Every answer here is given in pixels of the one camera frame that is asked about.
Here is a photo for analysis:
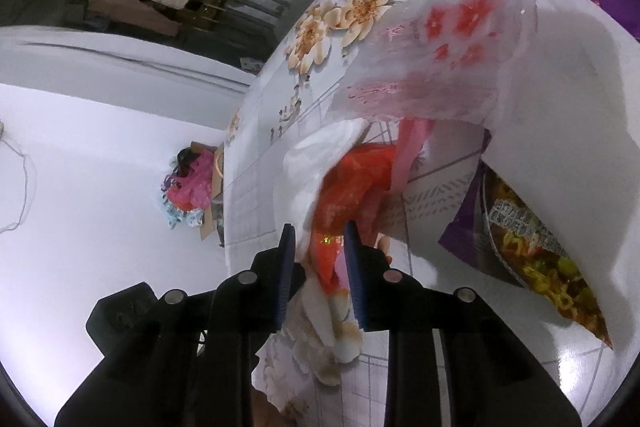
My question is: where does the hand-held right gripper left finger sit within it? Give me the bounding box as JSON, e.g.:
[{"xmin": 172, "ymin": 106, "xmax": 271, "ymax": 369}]
[{"xmin": 52, "ymin": 223, "xmax": 307, "ymax": 427}]

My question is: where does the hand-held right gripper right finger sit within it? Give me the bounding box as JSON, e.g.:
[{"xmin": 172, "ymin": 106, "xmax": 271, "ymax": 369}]
[{"xmin": 344, "ymin": 221, "xmax": 591, "ymax": 427}]

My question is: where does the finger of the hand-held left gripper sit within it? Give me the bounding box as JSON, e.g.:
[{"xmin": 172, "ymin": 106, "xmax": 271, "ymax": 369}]
[{"xmin": 86, "ymin": 283, "xmax": 157, "ymax": 355}]

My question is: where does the red plastic bag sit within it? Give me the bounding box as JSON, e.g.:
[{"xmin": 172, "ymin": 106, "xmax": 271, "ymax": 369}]
[{"xmin": 305, "ymin": 117, "xmax": 433, "ymax": 303}]

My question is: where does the white tissue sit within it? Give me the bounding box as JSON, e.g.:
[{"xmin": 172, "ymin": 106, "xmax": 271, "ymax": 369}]
[{"xmin": 282, "ymin": 119, "xmax": 368, "ymax": 258}]

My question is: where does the clear bag with red print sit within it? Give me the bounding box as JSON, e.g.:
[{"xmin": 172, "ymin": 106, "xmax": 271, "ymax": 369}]
[{"xmin": 332, "ymin": 0, "xmax": 538, "ymax": 128}]

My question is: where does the white plastic bag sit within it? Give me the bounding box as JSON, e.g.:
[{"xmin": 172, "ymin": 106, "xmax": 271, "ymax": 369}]
[{"xmin": 480, "ymin": 0, "xmax": 640, "ymax": 348}]

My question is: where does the pile of colourful bags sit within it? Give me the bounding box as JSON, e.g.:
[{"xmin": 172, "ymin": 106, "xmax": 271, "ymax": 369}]
[{"xmin": 160, "ymin": 147, "xmax": 216, "ymax": 228}]

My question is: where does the brown coat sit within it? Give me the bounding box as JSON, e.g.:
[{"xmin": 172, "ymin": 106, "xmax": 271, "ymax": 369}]
[{"xmin": 85, "ymin": 0, "xmax": 181, "ymax": 38}]

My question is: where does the grey cord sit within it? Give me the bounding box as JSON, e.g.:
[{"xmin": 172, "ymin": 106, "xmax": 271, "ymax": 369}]
[{"xmin": 0, "ymin": 122, "xmax": 37, "ymax": 234}]

